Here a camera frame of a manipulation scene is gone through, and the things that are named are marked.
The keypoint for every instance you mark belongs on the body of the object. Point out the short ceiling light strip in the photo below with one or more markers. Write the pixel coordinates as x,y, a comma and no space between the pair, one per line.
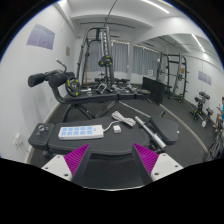
198,42

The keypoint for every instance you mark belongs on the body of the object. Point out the black box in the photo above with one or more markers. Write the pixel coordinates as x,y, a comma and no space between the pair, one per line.
153,90

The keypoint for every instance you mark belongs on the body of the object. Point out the black weight plate yellow marks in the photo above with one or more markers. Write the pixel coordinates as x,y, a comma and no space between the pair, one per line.
72,86

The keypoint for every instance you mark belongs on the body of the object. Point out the white wall outlet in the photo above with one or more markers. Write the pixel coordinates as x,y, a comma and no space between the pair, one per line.
18,140

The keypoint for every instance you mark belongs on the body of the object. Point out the small purple wall poster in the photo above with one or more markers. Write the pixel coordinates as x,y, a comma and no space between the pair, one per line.
204,77

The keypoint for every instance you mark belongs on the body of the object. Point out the black power rack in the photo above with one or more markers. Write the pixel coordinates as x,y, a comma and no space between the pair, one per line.
182,76

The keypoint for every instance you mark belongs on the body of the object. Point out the large purple wall poster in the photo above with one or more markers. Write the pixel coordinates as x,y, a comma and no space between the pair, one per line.
40,36

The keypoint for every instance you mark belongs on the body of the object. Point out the small beige wall plaque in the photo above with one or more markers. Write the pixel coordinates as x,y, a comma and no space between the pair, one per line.
67,51

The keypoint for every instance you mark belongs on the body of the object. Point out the silver barbell bar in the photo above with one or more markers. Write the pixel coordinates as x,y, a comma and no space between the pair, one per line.
151,133

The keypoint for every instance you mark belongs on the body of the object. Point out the black flat weight bench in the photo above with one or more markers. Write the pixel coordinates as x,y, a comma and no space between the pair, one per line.
110,143

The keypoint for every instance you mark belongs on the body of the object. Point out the group of grey dumbbells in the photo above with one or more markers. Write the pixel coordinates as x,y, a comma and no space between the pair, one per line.
126,88

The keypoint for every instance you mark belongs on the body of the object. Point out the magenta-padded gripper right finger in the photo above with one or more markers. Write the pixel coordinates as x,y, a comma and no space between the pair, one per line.
165,165

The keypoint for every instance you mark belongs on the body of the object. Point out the white power strip blue sockets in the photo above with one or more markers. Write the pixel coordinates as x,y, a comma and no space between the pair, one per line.
80,132

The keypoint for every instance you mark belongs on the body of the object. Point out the black yellow plate on machine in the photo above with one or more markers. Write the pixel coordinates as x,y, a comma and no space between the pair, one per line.
105,61

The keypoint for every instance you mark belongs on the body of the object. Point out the wide grey window curtain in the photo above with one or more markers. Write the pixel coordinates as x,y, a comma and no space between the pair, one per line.
120,56

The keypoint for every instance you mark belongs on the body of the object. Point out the long ceiling light strip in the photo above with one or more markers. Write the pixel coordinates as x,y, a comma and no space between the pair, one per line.
156,6

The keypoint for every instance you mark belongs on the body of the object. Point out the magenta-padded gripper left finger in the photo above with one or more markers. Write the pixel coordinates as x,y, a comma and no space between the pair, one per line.
56,166

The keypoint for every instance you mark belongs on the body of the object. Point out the person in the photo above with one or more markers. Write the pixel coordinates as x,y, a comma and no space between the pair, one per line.
220,113

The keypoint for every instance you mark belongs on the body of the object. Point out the narrow grey window curtain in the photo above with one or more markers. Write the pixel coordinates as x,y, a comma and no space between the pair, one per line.
146,60

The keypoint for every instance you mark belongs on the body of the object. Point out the black bench with roller pad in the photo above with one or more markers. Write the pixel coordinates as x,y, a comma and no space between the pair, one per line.
93,97

